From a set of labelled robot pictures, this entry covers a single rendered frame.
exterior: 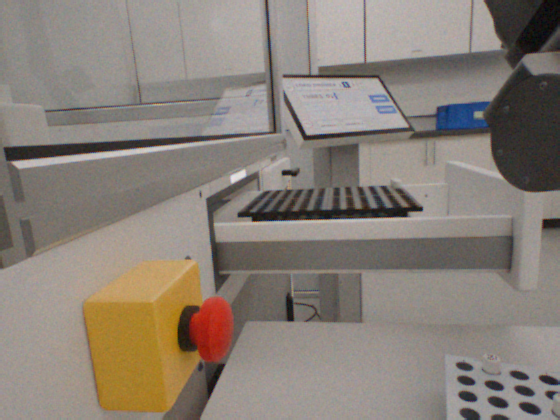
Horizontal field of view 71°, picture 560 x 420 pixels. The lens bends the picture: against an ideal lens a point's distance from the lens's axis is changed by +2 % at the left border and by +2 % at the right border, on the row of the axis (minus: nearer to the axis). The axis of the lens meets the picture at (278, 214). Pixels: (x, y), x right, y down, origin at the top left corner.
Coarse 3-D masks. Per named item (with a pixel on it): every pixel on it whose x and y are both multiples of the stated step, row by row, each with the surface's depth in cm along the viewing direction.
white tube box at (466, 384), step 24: (456, 360) 33; (480, 360) 33; (456, 384) 30; (480, 384) 30; (504, 384) 30; (528, 384) 30; (552, 384) 31; (456, 408) 28; (480, 408) 28; (504, 408) 28; (528, 408) 28
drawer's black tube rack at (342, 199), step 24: (264, 192) 64; (288, 192) 62; (312, 192) 61; (336, 192) 59; (360, 192) 58; (384, 192) 57; (240, 216) 49; (264, 216) 48; (288, 216) 58; (312, 216) 57; (336, 216) 56; (360, 216) 55; (384, 216) 54; (408, 216) 53
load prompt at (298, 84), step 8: (296, 80) 144; (304, 80) 145; (312, 80) 147; (320, 80) 149; (328, 80) 150; (336, 80) 152; (344, 80) 154; (352, 80) 156; (296, 88) 141; (304, 88) 143; (312, 88) 145; (320, 88) 146; (328, 88) 148; (336, 88) 150; (344, 88) 151; (352, 88) 153
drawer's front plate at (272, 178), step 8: (280, 160) 93; (288, 160) 98; (272, 168) 75; (280, 168) 85; (288, 168) 98; (264, 176) 73; (272, 176) 75; (280, 176) 84; (288, 176) 97; (264, 184) 74; (272, 184) 74; (280, 184) 84; (288, 184) 97
